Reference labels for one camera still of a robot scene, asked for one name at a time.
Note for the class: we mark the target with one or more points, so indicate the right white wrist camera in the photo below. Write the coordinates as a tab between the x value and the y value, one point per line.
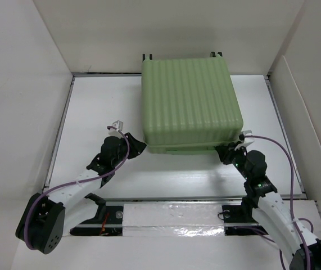
248	137

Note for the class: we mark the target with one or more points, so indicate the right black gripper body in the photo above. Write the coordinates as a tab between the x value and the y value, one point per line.
238	158

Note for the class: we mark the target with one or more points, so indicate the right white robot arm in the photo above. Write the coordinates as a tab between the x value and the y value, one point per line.
300	247

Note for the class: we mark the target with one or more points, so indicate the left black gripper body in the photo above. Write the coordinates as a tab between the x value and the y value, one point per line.
123	149

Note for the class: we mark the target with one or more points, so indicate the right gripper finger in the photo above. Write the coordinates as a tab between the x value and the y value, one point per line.
237	144
222	151

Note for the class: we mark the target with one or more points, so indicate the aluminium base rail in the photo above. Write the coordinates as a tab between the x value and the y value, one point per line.
235	223

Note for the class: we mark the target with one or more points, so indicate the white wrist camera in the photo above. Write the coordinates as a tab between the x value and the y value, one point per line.
248	137
116	126

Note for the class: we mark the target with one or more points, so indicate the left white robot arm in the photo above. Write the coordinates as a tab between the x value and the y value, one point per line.
51	214

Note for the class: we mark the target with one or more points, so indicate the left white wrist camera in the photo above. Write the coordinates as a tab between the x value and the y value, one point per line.
116	126

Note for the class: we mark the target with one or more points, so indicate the green hard-shell suitcase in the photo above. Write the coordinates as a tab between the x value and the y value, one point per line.
189	105

